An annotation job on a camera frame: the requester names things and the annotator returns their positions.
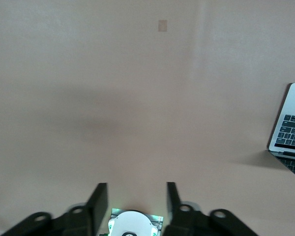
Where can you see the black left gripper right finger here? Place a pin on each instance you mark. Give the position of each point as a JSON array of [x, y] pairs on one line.
[[186, 223]]

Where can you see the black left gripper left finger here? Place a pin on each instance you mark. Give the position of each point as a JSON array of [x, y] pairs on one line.
[[83, 221]]

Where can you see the brown table cover mat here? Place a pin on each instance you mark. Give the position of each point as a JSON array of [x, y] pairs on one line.
[[88, 73]]

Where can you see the small brown tape patch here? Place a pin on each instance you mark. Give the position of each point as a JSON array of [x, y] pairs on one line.
[[162, 25]]

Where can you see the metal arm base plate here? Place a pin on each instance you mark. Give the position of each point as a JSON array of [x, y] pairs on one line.
[[159, 221]]

